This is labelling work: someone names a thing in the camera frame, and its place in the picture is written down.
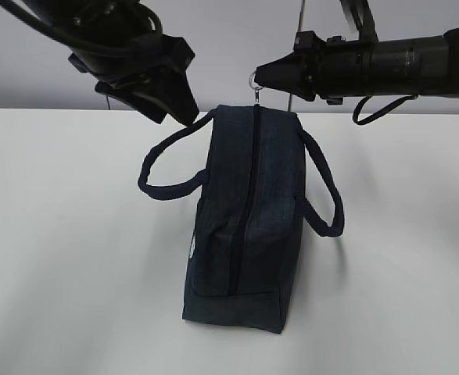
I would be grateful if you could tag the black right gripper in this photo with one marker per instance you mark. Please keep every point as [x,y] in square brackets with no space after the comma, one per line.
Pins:
[337,68]

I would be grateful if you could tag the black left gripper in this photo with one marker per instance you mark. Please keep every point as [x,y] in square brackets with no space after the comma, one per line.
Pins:
[164,92]

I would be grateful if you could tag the navy blue fabric lunch bag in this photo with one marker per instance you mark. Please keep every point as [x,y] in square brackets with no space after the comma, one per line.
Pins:
[265,178]

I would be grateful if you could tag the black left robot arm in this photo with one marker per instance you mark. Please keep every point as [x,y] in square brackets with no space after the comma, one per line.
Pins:
[123,46]

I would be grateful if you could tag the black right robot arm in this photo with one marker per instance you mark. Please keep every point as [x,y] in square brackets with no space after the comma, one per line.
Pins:
[335,68]

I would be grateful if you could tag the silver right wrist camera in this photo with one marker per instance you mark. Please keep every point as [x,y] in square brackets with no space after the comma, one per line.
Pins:
[360,18]

